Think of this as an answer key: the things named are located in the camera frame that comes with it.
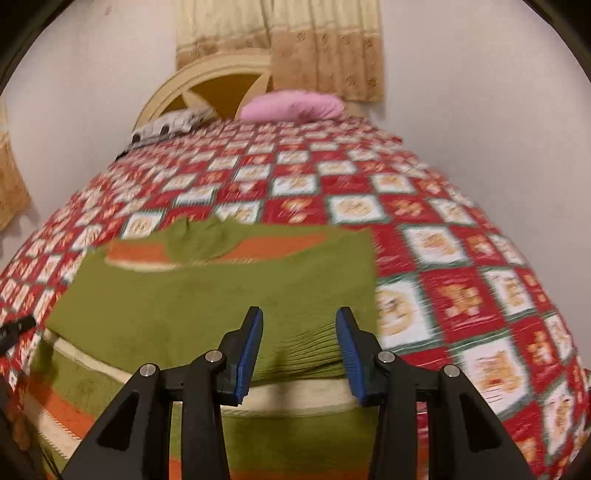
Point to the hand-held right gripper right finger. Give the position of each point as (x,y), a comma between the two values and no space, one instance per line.
(352,355)

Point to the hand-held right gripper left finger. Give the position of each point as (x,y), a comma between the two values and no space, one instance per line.
(247,355)

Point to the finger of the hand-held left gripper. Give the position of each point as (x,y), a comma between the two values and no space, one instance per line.
(16,328)

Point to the green sweater with orange stripes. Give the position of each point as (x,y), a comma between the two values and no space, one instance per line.
(184,286)

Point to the red checkered bear print blanket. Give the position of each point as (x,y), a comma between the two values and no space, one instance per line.
(461,295)

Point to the beige patterned cloth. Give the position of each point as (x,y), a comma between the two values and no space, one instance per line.
(10,184)

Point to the white car print pillow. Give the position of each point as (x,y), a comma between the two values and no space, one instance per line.
(171,123)

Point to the pink pillow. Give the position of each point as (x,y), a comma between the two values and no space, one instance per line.
(295,107)

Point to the cream wooden headboard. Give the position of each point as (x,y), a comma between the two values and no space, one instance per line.
(171,87)

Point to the beige floral curtain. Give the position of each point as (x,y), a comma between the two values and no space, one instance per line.
(328,50)
(217,32)

